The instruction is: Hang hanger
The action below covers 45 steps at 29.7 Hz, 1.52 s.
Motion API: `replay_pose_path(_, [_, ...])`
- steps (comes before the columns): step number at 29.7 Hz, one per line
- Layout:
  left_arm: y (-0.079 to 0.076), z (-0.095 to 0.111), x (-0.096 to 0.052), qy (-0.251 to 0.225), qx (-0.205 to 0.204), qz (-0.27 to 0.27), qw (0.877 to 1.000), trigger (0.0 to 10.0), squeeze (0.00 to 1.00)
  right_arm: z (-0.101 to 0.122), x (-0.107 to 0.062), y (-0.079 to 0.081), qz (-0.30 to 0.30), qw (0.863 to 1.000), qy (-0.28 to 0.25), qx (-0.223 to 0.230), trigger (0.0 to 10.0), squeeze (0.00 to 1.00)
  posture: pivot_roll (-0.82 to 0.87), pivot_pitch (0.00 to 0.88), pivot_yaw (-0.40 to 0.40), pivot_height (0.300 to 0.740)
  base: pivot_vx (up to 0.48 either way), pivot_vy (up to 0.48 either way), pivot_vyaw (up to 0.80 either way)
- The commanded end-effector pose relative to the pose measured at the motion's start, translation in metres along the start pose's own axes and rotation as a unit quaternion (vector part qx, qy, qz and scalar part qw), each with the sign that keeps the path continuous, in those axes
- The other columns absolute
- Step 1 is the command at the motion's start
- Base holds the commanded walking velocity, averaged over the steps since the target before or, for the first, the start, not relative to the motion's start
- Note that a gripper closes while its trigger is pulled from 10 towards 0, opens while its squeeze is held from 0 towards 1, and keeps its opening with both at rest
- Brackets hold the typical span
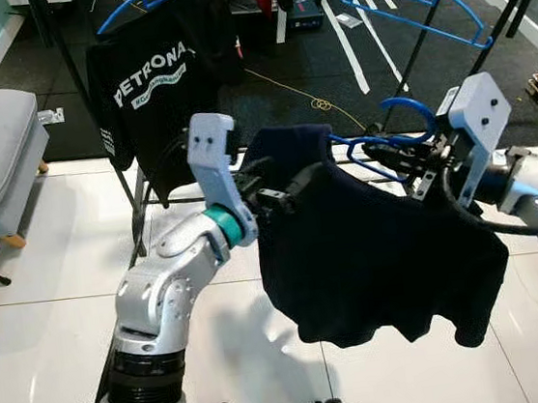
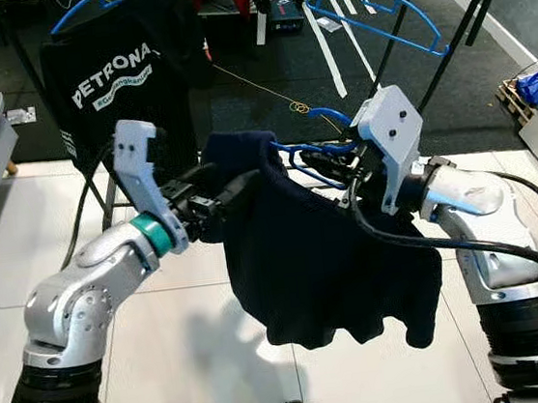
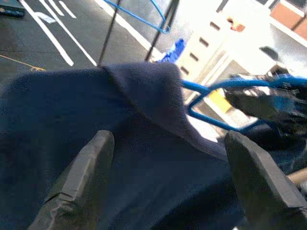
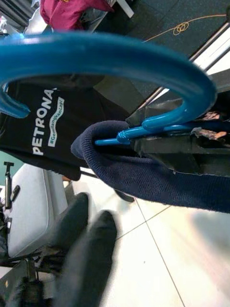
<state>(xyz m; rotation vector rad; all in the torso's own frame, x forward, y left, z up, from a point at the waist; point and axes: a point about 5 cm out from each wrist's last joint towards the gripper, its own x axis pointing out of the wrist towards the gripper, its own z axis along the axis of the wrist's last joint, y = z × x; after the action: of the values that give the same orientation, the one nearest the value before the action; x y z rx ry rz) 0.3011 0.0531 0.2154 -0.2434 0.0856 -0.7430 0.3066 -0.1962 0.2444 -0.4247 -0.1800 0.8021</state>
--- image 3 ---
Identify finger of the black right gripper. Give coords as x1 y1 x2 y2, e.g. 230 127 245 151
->
230 74 283 83
225 90 295 120

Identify blue plastic hanger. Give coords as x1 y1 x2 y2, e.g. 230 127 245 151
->
103 0 171 34
181 73 307 135

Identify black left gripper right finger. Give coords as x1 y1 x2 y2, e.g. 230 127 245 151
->
224 130 307 230

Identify white metal shelf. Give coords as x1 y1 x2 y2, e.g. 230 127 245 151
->
186 0 307 130

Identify white drawer unit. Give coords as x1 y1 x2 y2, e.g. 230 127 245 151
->
176 0 243 81

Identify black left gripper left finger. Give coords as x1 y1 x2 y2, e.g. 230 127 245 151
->
27 130 116 230

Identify yellow package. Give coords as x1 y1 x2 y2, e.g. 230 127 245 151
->
208 88 233 114

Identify black metal clothes rack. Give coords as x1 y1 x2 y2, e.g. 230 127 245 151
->
97 0 181 67

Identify blue plastic bag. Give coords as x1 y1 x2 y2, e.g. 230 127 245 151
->
160 38 186 64

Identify navy knit sweater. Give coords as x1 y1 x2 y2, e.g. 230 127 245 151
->
0 61 307 230

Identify orange floor cord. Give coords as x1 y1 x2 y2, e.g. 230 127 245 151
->
0 54 47 72

